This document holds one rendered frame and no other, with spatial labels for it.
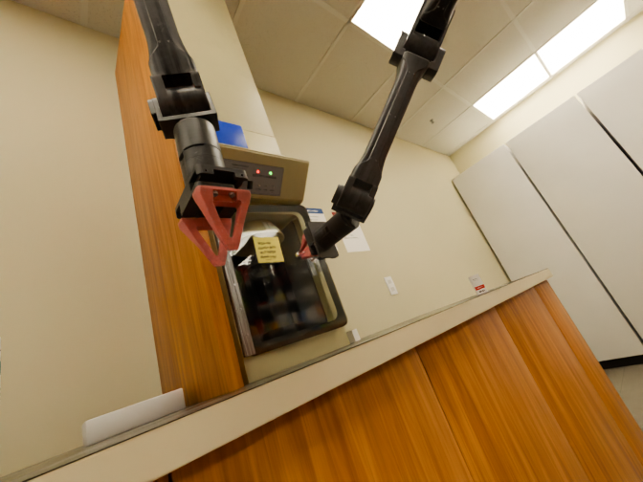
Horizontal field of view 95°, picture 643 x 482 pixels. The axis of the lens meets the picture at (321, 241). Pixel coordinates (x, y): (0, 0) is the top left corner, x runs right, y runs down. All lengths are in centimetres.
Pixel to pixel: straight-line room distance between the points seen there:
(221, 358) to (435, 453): 40
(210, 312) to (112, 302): 57
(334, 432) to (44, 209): 110
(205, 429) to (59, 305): 84
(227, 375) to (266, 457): 21
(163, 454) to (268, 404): 11
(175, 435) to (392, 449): 32
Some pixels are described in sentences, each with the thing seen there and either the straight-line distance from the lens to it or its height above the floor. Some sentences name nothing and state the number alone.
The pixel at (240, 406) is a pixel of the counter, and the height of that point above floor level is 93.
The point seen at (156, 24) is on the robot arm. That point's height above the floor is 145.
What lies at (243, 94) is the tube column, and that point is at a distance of 127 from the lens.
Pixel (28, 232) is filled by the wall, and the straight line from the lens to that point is 124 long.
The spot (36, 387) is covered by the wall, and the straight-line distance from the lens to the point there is 109.
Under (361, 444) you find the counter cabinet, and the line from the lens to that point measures 51.
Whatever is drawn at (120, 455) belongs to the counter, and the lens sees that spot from 35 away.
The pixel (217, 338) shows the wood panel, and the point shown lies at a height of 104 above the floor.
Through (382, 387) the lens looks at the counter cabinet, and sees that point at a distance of 55.
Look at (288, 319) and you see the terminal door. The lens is 77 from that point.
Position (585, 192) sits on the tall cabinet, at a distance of 344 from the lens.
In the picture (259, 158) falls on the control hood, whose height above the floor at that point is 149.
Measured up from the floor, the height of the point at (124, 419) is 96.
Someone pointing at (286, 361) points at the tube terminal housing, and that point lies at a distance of 76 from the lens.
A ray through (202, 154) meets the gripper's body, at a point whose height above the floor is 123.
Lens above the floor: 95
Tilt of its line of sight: 19 degrees up
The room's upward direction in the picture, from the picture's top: 21 degrees counter-clockwise
